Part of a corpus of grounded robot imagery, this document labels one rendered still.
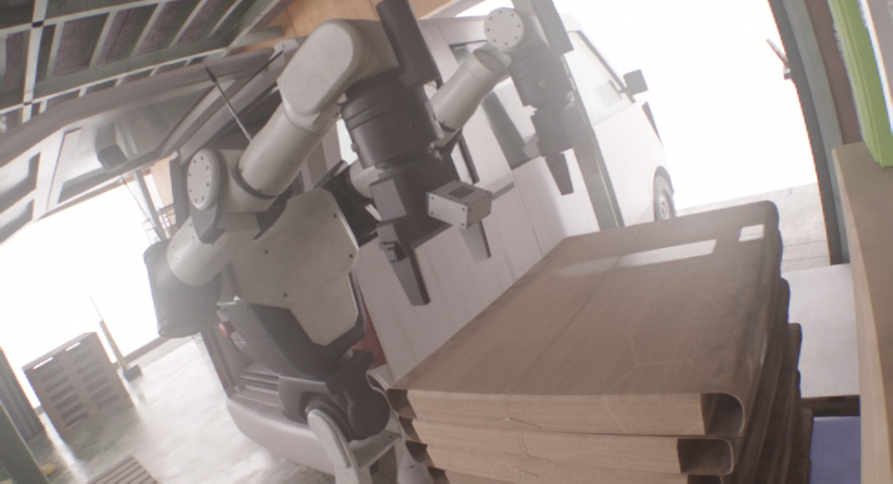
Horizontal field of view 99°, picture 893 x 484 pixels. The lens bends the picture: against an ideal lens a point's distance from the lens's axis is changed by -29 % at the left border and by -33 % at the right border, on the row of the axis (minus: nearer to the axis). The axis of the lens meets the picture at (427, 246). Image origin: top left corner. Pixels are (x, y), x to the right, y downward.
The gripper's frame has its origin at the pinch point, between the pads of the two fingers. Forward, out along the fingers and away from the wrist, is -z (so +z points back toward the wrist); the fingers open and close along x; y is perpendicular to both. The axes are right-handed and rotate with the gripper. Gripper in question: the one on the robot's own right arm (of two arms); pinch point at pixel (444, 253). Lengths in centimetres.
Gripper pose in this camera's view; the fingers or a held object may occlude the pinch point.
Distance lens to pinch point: 55.6
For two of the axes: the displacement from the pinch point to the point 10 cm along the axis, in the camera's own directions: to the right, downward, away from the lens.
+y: -7.0, 1.4, 7.0
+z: -3.7, -9.1, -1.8
